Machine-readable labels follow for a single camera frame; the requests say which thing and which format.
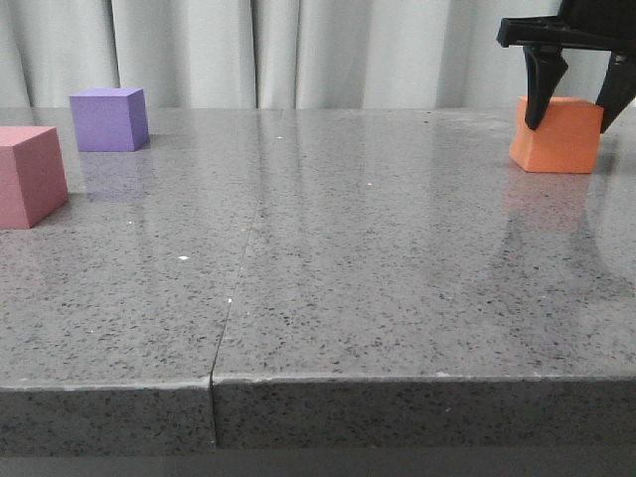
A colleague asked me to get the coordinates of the grey curtain backdrop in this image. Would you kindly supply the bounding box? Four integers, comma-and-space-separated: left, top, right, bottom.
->
0, 0, 636, 111

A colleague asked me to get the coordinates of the pink foam cube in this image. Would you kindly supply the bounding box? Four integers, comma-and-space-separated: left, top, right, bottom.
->
1, 126, 68, 229

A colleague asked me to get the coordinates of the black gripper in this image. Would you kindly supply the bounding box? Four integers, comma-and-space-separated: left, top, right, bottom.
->
497, 0, 636, 133

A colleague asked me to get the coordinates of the orange foam cube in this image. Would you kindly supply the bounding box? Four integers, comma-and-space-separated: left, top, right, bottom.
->
509, 96, 603, 174

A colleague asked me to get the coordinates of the purple foam cube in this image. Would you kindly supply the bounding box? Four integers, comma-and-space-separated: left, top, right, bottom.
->
70, 87, 149, 152

